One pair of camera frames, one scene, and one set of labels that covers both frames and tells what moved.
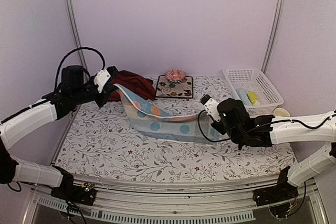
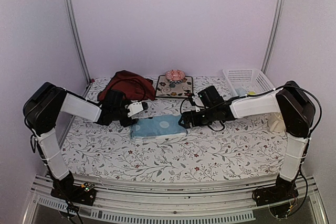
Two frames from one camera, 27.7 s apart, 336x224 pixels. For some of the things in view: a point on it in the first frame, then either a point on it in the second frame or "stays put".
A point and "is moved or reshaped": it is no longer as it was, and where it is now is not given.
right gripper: [215, 126] → [186, 115]
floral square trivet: [184, 89] stays put
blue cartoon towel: [154, 122] is moved or reshaped
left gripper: [107, 89] → [128, 122]
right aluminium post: [279, 14] stays put
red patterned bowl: [175, 76] stays put
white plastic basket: [253, 89] stays put
